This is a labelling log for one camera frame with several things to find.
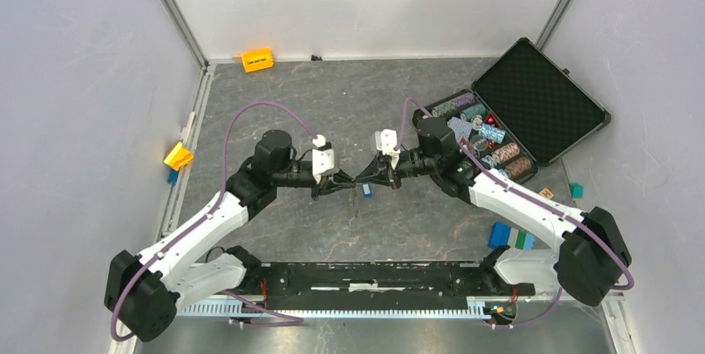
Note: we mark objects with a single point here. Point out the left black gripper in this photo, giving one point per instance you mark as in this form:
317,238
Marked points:
327,186

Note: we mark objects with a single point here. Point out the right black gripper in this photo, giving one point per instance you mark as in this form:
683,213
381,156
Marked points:
380,169

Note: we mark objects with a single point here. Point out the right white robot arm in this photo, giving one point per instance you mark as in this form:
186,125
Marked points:
587,256

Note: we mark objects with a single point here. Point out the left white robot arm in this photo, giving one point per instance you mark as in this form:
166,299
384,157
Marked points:
145,291

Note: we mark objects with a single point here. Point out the blue key tag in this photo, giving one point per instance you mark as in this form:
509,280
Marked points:
366,189

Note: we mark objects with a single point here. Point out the blue green toy bricks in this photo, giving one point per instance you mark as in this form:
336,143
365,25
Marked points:
504,235

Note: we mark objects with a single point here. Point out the orange block at back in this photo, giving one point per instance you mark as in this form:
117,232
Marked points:
257,60

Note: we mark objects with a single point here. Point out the orange block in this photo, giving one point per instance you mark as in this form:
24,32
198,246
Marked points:
178,157
257,60

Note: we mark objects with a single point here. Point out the orange block at left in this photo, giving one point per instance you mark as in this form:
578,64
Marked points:
178,157

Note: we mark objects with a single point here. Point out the black poker chip case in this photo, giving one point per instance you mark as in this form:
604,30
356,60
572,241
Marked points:
525,111

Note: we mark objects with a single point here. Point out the small blue block left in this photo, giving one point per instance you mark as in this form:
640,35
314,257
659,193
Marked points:
173,177

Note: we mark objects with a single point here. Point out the wooden letter cube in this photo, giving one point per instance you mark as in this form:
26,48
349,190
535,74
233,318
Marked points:
545,192

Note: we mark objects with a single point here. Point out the teal cube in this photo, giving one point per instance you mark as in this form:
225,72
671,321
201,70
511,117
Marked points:
576,190

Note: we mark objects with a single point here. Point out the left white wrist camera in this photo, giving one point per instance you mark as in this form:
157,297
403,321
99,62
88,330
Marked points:
323,158

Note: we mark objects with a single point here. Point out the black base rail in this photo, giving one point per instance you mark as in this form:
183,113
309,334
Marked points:
434,285

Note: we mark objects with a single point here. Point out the white toothed cable rail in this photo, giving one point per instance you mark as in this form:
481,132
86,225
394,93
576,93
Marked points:
232,308

